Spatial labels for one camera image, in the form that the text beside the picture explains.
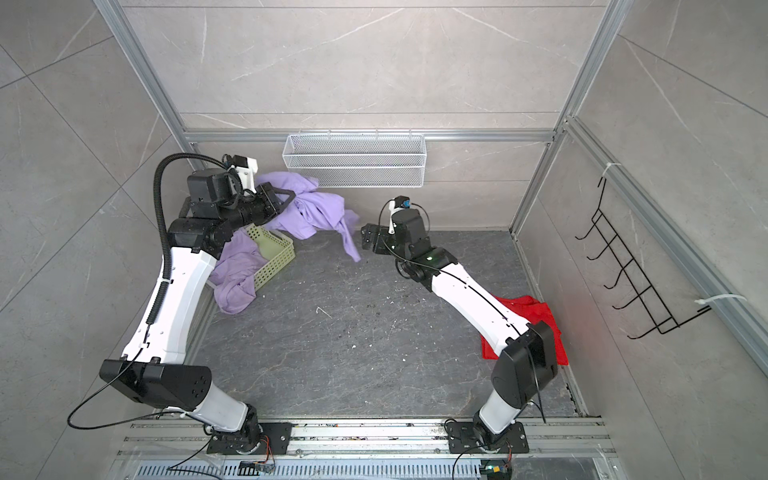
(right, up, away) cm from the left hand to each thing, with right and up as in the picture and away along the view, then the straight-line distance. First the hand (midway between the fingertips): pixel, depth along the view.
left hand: (292, 186), depth 69 cm
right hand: (+19, -9, +11) cm, 23 cm away
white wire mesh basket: (+12, +16, +32) cm, 38 cm away
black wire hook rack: (+78, -29, -10) cm, 84 cm away
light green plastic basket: (-17, -15, +36) cm, 42 cm away
